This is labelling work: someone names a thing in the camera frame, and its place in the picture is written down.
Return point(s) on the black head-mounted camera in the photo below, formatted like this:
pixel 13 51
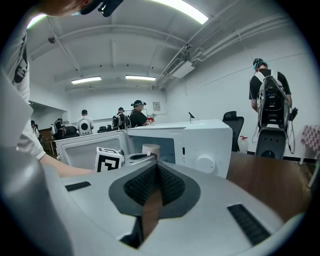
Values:
pixel 110 6

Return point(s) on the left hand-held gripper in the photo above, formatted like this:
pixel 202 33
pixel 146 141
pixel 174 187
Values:
pixel 108 161

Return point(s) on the person's left forearm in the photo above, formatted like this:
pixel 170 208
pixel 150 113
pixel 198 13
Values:
pixel 67 170

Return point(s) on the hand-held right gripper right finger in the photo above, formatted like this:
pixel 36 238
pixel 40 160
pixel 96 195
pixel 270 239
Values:
pixel 212 200

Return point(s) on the black desk stand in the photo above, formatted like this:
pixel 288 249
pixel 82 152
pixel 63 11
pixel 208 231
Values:
pixel 191 115

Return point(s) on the white jug red cap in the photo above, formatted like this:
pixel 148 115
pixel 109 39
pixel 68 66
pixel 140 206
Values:
pixel 242 145

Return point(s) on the red white checked cloth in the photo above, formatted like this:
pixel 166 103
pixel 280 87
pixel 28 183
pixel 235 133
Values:
pixel 311 137

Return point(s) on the round smoke detector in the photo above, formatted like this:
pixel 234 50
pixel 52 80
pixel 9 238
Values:
pixel 51 40

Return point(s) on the ceiling light panel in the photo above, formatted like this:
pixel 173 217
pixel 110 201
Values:
pixel 86 80
pixel 36 21
pixel 140 77
pixel 185 10

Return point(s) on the person's white printed shirt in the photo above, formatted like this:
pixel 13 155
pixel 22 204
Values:
pixel 17 50

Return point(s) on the person's head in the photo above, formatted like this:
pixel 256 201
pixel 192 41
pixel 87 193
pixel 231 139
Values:
pixel 65 6

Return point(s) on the black office chair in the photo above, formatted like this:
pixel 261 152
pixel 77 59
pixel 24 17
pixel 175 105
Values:
pixel 233 127
pixel 103 129
pixel 71 131

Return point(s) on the white microwave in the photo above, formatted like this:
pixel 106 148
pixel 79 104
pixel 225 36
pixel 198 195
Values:
pixel 205 140

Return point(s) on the grey wall panel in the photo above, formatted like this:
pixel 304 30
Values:
pixel 156 106

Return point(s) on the white round backpack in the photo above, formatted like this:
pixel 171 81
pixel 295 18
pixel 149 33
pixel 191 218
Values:
pixel 84 127
pixel 53 128

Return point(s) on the ceiling air conditioner unit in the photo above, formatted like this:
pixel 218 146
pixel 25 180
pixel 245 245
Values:
pixel 182 68

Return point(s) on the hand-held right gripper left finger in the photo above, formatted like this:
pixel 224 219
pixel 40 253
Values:
pixel 87 212

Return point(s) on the white cylindrical bin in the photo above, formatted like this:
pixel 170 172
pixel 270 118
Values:
pixel 150 148

